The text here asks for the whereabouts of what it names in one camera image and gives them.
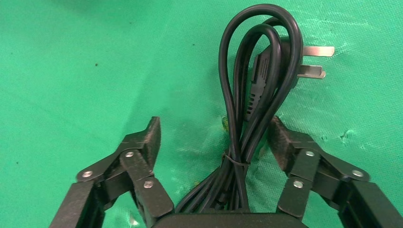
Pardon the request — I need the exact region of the green table cloth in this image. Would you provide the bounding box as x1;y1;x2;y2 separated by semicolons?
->
0;0;403;228

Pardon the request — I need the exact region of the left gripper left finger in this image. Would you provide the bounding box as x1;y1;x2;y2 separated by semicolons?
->
48;116;175;228

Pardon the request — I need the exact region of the black power cable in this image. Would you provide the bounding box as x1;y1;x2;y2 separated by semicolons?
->
174;3;336;215

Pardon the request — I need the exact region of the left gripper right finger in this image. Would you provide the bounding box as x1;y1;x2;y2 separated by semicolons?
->
268;115;403;228

